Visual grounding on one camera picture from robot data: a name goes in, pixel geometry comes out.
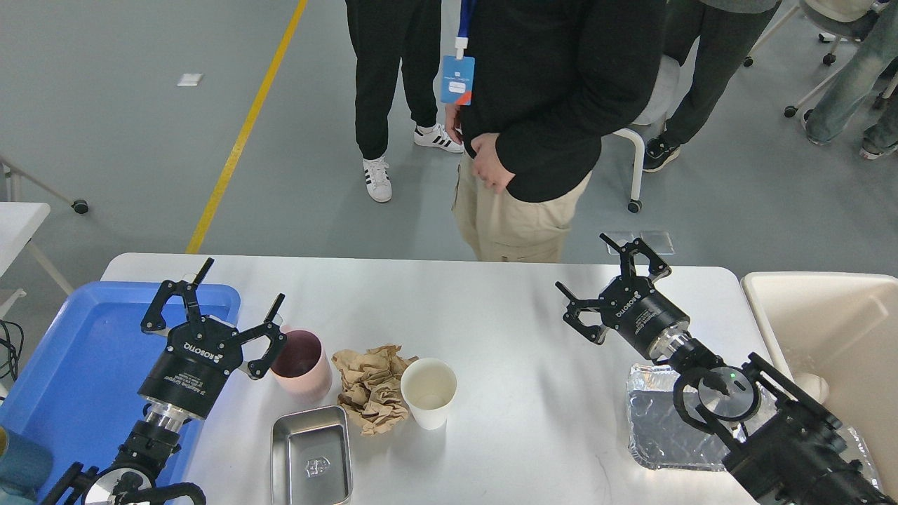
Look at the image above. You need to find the aluminium foil tray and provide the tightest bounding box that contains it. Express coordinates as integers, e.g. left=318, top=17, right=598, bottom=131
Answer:
left=626, top=364, right=885, bottom=493

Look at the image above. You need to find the person in blue jeans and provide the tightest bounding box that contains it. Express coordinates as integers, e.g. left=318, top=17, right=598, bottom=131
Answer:
left=803, top=1, right=897, bottom=160

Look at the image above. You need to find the crumpled brown paper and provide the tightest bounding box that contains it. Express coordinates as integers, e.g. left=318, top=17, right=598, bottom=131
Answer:
left=331, top=344, right=418, bottom=436

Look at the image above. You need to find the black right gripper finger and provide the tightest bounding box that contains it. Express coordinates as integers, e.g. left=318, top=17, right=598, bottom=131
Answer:
left=556, top=281, right=611, bottom=345
left=600, top=234, right=671, bottom=288

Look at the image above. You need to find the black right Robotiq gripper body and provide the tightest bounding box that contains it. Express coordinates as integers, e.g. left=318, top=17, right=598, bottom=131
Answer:
left=602, top=276, right=690, bottom=361

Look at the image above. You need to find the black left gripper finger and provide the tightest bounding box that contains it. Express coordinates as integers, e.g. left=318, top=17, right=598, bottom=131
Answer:
left=235, top=293, right=288, bottom=381
left=140, top=257, right=214, bottom=335

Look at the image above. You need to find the stainless steel rectangular tray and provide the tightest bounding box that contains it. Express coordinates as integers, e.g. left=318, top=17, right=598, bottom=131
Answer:
left=272, top=405, right=353, bottom=504

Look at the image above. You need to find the blue plastic tray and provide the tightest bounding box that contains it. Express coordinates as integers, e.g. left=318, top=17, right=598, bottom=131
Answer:
left=2, top=282, right=202, bottom=501

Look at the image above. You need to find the pink ribbed mug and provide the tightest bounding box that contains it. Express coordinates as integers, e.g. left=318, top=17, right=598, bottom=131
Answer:
left=270, top=330, right=333, bottom=405

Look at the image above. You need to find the white paper cup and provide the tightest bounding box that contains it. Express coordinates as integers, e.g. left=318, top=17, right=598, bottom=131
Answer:
left=400, top=358, right=457, bottom=429

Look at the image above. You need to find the teal object at corner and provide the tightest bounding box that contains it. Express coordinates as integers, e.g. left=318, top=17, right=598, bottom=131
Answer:
left=1, top=427, right=53, bottom=504

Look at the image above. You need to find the white side table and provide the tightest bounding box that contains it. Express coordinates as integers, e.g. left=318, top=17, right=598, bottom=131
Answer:
left=1, top=202, right=74, bottom=295

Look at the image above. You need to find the beige plastic bin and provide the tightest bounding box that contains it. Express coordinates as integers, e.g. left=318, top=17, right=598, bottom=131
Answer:
left=742, top=272, right=897, bottom=496

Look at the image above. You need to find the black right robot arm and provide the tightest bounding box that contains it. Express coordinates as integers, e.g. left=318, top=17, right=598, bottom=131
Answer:
left=556, top=234, right=894, bottom=504

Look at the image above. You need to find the person in black trousers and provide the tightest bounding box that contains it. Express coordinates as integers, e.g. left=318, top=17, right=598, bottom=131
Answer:
left=346, top=1, right=462, bottom=203

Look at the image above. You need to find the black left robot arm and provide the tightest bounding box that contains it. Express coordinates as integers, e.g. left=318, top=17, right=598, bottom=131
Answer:
left=43, top=258, right=286, bottom=504

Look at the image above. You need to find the blue lanyard badge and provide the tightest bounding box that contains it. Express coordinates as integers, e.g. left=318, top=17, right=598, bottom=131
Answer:
left=440, top=0, right=477, bottom=106

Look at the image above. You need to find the person in khaki trousers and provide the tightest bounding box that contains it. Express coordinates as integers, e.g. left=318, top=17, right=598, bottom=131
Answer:
left=445, top=1, right=665, bottom=262

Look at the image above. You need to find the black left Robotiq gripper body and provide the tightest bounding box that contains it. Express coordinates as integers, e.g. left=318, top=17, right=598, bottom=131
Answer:
left=138, top=314, right=243, bottom=419

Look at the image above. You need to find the person in dark trousers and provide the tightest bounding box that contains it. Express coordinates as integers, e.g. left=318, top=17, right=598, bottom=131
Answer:
left=643, top=1, right=780, bottom=173

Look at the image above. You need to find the grey white office chair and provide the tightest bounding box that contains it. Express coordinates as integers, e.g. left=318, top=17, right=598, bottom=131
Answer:
left=613, top=55, right=681, bottom=213

